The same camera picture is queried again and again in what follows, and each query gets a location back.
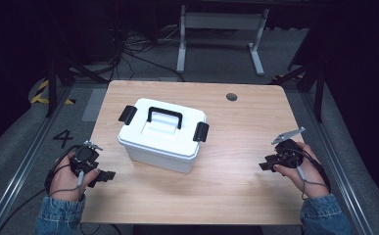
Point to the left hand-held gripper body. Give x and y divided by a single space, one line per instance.
83 158

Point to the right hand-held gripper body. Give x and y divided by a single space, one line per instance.
288 155

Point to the person's left hand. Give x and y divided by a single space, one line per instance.
64 182

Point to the person's right hand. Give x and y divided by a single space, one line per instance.
312 176

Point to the black metal stand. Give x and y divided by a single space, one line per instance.
319 94
52 84

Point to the aluminium floor rail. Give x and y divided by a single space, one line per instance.
20 166
337 163

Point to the white metal desk frame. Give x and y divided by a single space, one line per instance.
221 21

